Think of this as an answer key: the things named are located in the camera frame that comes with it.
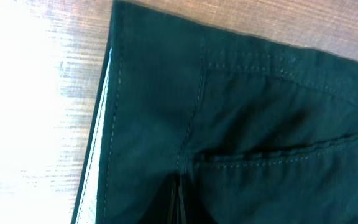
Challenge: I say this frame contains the black shorts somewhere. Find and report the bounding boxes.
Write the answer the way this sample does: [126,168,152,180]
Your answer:
[72,1,358,223]

